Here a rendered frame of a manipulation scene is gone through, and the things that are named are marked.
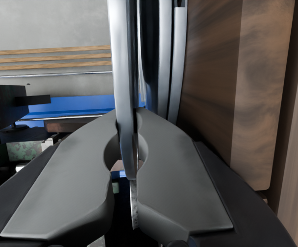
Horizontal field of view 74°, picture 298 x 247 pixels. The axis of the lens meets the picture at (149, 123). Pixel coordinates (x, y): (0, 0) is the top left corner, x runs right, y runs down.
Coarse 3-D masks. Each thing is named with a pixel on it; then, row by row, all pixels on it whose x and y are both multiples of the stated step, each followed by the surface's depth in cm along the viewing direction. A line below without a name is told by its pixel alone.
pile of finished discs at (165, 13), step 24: (144, 0) 19; (168, 0) 11; (144, 24) 21; (168, 24) 11; (144, 48) 23; (168, 48) 12; (144, 72) 25; (168, 72) 13; (144, 96) 37; (168, 96) 14; (168, 120) 15
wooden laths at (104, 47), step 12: (48, 48) 160; (60, 48) 159; (72, 48) 159; (84, 48) 159; (96, 48) 158; (108, 48) 158; (0, 60) 164; (12, 60) 164; (24, 60) 163; (36, 60) 163; (48, 60) 164; (84, 72) 163; (96, 72) 162; (108, 72) 162
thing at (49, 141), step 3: (54, 135) 82; (57, 135) 84; (48, 138) 78; (51, 138) 78; (54, 138) 80; (57, 138) 83; (45, 141) 78; (48, 141) 78; (51, 141) 78; (54, 141) 80; (57, 141) 83; (42, 144) 79; (45, 144) 79; (48, 144) 78; (51, 144) 78; (42, 147) 79; (45, 147) 79; (42, 150) 80
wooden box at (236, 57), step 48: (192, 0) 10; (240, 0) 6; (288, 0) 6; (192, 48) 11; (240, 48) 6; (288, 48) 6; (192, 96) 11; (240, 96) 7; (288, 96) 7; (240, 144) 7; (288, 144) 7; (288, 192) 8
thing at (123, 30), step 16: (112, 0) 8; (128, 0) 8; (112, 16) 8; (128, 16) 8; (112, 32) 8; (128, 32) 8; (112, 48) 8; (128, 48) 8; (112, 64) 9; (128, 64) 9; (128, 80) 9; (128, 96) 9; (128, 112) 10; (128, 128) 10; (128, 144) 11; (128, 160) 12; (128, 176) 15
